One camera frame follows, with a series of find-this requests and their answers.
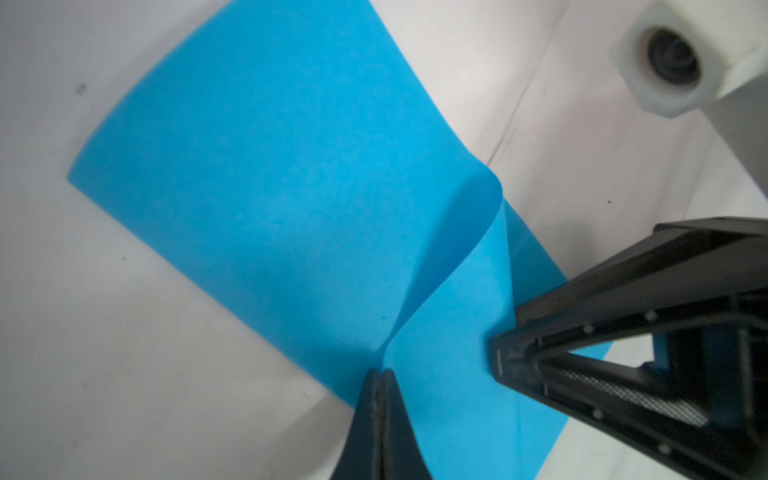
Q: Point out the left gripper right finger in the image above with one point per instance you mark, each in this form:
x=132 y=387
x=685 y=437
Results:
x=401 y=457

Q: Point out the blue square paper sheet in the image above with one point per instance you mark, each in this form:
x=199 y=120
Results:
x=287 y=160

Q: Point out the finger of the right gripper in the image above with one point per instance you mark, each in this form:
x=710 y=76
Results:
x=662 y=347

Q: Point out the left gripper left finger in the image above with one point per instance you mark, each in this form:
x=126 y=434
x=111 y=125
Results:
x=361 y=455

